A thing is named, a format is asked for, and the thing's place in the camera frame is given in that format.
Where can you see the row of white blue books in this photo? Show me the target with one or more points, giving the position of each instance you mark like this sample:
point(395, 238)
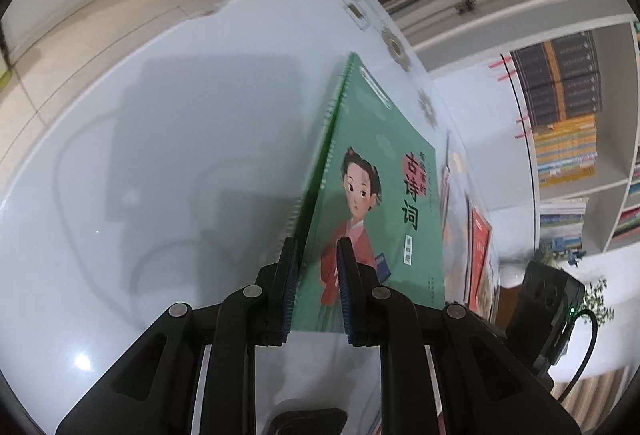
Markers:
point(562, 220)

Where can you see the white ribbed vase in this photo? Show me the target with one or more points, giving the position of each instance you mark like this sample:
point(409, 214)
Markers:
point(510, 272)

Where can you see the blue and white flower bouquet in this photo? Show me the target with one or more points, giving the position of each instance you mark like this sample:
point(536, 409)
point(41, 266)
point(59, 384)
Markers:
point(555, 250)

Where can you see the row of colourful shelf books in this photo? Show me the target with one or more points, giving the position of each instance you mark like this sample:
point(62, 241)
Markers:
point(630, 210)

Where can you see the grey leaf-patterned tablecloth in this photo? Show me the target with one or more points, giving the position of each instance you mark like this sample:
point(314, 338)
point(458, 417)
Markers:
point(150, 165)

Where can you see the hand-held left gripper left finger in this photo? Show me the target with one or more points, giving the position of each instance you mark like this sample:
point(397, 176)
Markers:
point(290, 285)

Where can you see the row of dark grey books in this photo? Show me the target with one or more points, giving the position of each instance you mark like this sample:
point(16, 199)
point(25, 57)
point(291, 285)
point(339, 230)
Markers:
point(560, 80)

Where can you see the red cover book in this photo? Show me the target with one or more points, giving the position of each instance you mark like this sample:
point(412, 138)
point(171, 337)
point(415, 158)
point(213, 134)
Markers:
point(480, 240)

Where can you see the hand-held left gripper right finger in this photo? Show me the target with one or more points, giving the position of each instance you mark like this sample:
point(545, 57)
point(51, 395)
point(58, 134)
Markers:
point(345, 290)

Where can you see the row of orange yellow books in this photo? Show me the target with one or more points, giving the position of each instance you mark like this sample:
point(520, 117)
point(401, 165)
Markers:
point(565, 150)

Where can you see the striped beige bedding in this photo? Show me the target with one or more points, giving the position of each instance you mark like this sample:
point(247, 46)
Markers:
point(600, 390)

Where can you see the green girl cover book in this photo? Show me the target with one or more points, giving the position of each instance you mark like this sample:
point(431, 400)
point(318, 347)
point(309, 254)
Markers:
point(380, 155)

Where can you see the green leafy plant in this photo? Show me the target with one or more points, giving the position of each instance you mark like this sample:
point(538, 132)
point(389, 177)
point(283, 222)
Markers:
point(595, 302)

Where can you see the white bookshelf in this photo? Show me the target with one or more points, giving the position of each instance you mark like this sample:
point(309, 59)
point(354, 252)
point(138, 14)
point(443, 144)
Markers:
point(607, 115)

